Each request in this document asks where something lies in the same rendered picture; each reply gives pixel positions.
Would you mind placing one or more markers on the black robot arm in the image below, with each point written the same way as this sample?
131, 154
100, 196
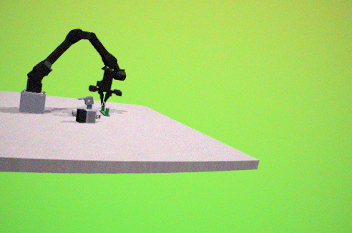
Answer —
43, 68

